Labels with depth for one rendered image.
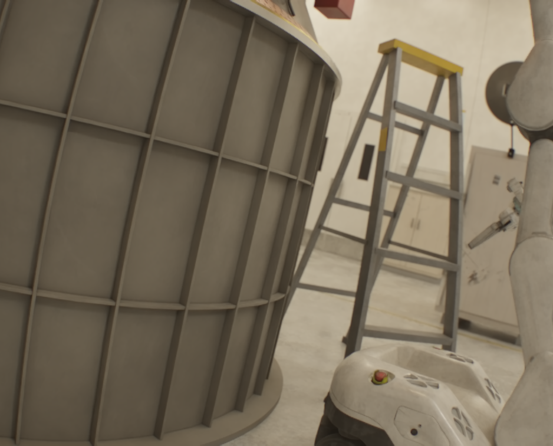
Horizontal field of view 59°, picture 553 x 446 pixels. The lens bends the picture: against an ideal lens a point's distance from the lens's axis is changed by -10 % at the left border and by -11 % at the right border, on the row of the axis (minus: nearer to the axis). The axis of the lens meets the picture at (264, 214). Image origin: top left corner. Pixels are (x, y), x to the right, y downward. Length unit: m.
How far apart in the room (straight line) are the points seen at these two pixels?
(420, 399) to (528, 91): 0.79
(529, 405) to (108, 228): 1.06
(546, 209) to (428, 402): 0.55
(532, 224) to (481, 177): 3.18
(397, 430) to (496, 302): 3.27
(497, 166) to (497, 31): 5.00
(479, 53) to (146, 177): 8.25
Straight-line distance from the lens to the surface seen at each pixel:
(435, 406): 1.27
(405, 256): 2.18
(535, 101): 1.40
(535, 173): 1.41
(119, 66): 1.21
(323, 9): 2.54
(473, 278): 4.51
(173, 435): 1.52
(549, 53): 1.44
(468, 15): 9.51
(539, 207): 1.40
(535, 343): 1.34
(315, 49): 1.57
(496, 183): 4.53
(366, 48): 9.81
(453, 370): 1.64
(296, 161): 1.64
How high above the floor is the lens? 0.71
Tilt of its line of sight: 2 degrees down
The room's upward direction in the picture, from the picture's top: 13 degrees clockwise
